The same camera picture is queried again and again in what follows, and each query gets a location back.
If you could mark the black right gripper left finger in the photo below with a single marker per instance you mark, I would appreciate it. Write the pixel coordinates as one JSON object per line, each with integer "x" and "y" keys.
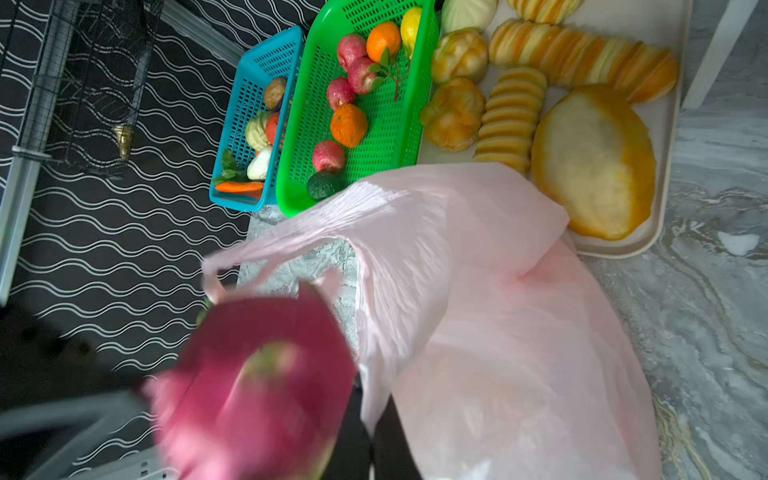
{"x": 351, "y": 455}

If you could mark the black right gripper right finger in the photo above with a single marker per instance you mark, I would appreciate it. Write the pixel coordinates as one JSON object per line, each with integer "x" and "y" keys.
{"x": 390, "y": 452}

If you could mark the pink dragon fruit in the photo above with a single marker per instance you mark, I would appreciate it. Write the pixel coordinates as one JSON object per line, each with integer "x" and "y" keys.
{"x": 259, "y": 391}

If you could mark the pink peach plastic bag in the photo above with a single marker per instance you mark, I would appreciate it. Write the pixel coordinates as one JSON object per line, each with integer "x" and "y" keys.
{"x": 475, "y": 316}

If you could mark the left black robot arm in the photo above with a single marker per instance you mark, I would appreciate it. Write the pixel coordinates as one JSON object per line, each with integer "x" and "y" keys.
{"x": 57, "y": 401}

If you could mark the dark green avocado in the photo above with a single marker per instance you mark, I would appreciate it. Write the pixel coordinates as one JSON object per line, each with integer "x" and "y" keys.
{"x": 324, "y": 184}

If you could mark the orange carrot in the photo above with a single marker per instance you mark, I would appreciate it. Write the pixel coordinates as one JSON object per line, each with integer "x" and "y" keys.
{"x": 244, "y": 188}

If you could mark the white radish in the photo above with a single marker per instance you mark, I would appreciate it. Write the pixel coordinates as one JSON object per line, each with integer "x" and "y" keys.
{"x": 258, "y": 168}

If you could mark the orange fruit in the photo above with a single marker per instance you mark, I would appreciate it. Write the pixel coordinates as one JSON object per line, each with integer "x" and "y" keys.
{"x": 349, "y": 125}

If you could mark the green cabbage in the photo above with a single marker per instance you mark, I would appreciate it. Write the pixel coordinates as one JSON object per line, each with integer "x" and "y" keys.
{"x": 255, "y": 131}

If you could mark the red tomato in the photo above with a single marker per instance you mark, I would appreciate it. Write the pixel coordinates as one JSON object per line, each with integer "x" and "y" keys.
{"x": 271, "y": 128}

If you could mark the braided golden bread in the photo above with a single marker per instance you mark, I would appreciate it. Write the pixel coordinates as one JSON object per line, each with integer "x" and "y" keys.
{"x": 452, "y": 119}

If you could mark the green plastic basket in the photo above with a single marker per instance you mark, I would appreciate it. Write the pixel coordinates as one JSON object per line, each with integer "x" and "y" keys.
{"x": 392, "y": 110}

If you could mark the large round crusty bread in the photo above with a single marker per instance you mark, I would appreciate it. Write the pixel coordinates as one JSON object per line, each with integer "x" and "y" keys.
{"x": 593, "y": 155}

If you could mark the striped long bread front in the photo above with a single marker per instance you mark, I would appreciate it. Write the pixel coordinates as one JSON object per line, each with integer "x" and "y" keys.
{"x": 511, "y": 118}

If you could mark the striped long bread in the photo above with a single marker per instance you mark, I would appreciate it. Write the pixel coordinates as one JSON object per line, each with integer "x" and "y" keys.
{"x": 551, "y": 12}
{"x": 511, "y": 118}
{"x": 570, "y": 58}

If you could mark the red apple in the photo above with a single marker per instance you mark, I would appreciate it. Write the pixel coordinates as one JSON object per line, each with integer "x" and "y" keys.
{"x": 363, "y": 75}
{"x": 351, "y": 48}
{"x": 339, "y": 93}

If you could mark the brown potato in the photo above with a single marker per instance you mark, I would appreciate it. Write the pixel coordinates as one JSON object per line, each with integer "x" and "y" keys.
{"x": 274, "y": 93}

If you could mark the braided pale bread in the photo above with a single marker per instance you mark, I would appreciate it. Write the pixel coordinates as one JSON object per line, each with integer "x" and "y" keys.
{"x": 462, "y": 53}

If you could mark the yellow lemon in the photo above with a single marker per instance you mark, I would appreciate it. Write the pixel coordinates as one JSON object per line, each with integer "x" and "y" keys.
{"x": 409, "y": 28}

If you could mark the white steamed bun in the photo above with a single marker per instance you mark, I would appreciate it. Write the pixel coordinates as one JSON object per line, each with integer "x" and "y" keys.
{"x": 467, "y": 14}

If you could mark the striped long bread middle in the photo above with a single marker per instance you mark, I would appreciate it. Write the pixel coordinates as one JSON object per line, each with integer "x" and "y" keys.
{"x": 570, "y": 58}

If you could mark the striped long bread back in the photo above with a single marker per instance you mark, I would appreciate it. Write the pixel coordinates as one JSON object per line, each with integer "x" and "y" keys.
{"x": 551, "y": 12}

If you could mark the white wooden shelf rack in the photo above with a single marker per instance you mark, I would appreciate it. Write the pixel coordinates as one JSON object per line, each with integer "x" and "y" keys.
{"x": 730, "y": 27}

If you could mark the black wire wall basket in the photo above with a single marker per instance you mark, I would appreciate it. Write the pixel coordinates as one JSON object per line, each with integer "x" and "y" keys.
{"x": 87, "y": 88}

